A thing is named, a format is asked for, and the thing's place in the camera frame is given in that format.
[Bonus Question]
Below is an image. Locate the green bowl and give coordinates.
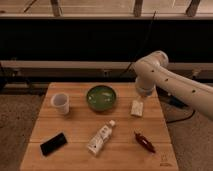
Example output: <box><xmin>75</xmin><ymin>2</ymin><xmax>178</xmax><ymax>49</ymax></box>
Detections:
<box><xmin>86</xmin><ymin>85</ymin><xmax>117</xmax><ymax>112</ymax></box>

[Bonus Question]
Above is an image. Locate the black hanging cable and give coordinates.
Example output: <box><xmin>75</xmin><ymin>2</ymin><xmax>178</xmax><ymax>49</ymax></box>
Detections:
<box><xmin>118</xmin><ymin>10</ymin><xmax>158</xmax><ymax>78</ymax></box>

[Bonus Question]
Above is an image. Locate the small white box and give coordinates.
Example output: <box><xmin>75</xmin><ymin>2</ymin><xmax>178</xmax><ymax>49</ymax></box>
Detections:
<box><xmin>131</xmin><ymin>100</ymin><xmax>143</xmax><ymax>117</ymax></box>

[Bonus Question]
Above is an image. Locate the black rectangular block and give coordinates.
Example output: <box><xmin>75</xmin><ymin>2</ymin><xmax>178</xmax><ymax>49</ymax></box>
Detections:
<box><xmin>40</xmin><ymin>133</ymin><xmax>67</xmax><ymax>156</ymax></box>

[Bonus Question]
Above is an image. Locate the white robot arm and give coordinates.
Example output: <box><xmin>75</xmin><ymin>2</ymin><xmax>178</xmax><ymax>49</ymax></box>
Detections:
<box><xmin>133</xmin><ymin>51</ymin><xmax>213</xmax><ymax>121</ymax></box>

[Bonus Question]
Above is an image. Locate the white plastic bottle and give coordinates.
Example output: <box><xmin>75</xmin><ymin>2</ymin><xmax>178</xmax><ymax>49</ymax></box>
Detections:
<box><xmin>87</xmin><ymin>120</ymin><xmax>116</xmax><ymax>156</ymax></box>

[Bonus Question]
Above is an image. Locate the red chili pepper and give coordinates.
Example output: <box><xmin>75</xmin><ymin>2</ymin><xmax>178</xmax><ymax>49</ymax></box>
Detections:
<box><xmin>135</xmin><ymin>133</ymin><xmax>155</xmax><ymax>153</ymax></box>

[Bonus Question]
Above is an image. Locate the white plastic cup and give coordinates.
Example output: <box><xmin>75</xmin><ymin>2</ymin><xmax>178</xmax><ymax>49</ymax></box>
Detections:
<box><xmin>50</xmin><ymin>93</ymin><xmax>69</xmax><ymax>115</ymax></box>

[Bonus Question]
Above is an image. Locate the black floor cable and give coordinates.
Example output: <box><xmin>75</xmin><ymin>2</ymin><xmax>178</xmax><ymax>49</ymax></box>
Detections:
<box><xmin>166</xmin><ymin>96</ymin><xmax>197</xmax><ymax>124</ymax></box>

